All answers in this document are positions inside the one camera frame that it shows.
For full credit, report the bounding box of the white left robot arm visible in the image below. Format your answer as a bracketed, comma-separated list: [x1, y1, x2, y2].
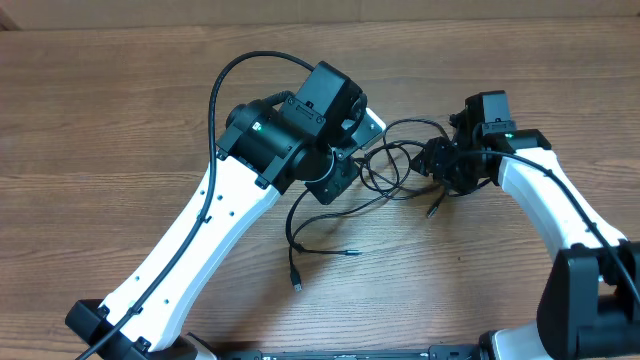
[65, 62, 385, 359]

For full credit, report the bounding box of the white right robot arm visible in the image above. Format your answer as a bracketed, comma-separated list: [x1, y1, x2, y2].
[410, 90, 639, 359]

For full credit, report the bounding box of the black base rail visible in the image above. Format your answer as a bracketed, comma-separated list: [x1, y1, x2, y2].
[211, 341, 494, 360]

